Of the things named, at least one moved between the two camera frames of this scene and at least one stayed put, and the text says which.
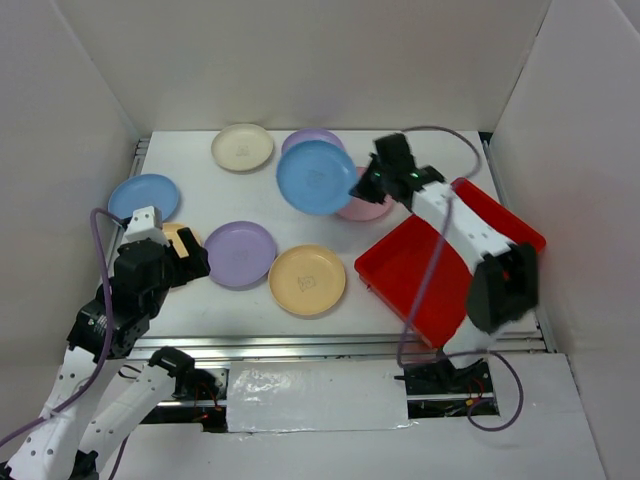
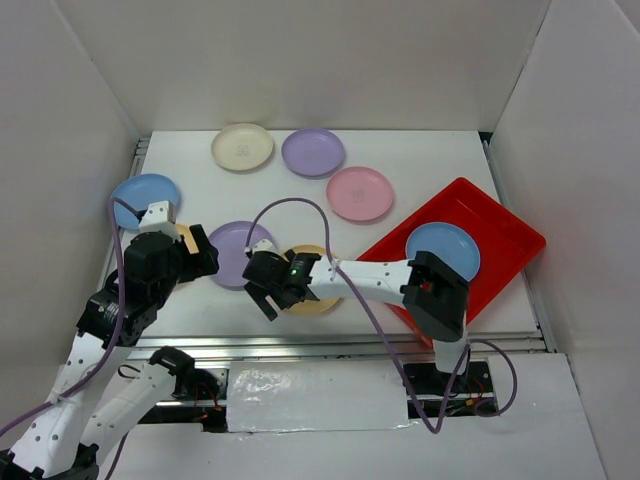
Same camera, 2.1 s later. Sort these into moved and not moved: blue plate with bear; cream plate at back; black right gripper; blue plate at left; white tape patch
Moved: blue plate with bear; black right gripper
Not moved: cream plate at back; blue plate at left; white tape patch
